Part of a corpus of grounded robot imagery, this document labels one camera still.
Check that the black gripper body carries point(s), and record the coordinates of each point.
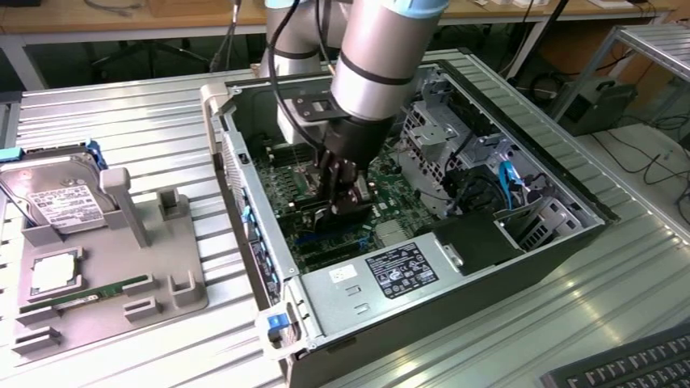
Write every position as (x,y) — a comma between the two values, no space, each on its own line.
(359,141)

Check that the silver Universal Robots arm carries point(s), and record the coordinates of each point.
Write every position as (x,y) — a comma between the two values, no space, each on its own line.
(384,52)

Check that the CPU socket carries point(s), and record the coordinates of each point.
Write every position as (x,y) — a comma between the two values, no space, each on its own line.
(305,180)

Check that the green motherboard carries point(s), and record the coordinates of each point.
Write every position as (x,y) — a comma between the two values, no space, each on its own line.
(400,202)

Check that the silver chipset heatsink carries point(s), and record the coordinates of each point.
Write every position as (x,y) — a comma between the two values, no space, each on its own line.
(392,233)

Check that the metal disk bay cage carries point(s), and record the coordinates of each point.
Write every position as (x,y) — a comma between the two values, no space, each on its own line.
(432,137)

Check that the blue expansion slot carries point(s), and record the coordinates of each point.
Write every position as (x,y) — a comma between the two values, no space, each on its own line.
(308,240)

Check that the grey power supply unit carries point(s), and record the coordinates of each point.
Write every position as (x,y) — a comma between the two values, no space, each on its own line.
(345,291)

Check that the black plastic shroud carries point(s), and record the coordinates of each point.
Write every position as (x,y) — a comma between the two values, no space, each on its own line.
(475,242)

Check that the open black PC case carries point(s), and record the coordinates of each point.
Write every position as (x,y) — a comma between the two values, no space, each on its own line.
(411,323)

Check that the blue case latch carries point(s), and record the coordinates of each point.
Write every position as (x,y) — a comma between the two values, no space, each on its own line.
(277,322)

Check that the dark green equipment box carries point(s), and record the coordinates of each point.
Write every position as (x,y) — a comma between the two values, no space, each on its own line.
(599,109)

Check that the grey parts rack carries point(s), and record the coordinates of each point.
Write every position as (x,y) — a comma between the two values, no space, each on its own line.
(109,258)

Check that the silver hard disk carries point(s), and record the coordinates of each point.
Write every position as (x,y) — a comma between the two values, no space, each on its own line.
(54,198)

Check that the wooden desk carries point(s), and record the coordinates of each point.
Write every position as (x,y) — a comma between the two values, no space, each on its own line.
(136,16)

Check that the green RAM stick with label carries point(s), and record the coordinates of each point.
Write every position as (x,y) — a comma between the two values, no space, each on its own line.
(81,297)

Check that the silver CPU chip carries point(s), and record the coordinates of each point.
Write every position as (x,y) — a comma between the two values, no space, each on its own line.
(54,272)

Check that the black keyboard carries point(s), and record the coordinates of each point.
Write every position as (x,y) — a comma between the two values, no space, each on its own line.
(631,363)

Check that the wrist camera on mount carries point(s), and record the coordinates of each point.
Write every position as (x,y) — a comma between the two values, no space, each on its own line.
(310,113)

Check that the blue disk carrier bracket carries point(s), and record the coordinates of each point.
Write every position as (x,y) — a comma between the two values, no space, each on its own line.
(97,153)

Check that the aluminium frame table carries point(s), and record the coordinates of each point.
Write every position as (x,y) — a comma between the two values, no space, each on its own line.
(652,44)

